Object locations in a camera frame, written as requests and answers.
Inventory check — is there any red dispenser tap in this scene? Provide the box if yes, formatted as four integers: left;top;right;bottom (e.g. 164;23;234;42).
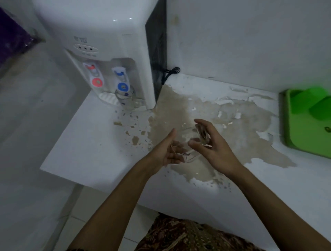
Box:
82;61;104;90

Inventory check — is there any green plastic tray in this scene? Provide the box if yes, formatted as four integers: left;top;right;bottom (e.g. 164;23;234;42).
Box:
279;88;331;158

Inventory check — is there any green plastic cup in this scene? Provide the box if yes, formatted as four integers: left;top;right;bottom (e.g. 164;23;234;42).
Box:
309;96;331;120
291;87;328;116

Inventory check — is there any purple plastic sheet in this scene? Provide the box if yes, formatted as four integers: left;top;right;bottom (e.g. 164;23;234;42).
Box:
0;6;39;68

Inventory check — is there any person's right forearm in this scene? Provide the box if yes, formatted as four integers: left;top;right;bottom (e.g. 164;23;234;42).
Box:
229;167;331;251

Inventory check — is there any person's left forearm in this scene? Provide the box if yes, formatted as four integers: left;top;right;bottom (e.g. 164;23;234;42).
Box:
67;161;157;251

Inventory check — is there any black power cable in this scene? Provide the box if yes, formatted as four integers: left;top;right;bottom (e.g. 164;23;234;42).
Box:
161;67;181;85

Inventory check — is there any white water dispenser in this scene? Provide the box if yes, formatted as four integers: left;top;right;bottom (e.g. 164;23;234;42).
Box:
32;0;167;110

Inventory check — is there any person's left hand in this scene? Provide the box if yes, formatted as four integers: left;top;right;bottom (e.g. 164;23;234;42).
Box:
142;128;188;176

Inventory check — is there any blue dispenser tap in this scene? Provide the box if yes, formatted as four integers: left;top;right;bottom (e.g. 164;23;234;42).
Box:
111;67;130;93

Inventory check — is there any person's right hand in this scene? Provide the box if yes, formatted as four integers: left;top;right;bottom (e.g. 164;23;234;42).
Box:
187;118;245;179

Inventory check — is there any stained clear glass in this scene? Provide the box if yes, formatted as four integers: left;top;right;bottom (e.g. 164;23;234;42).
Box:
169;124;213;163

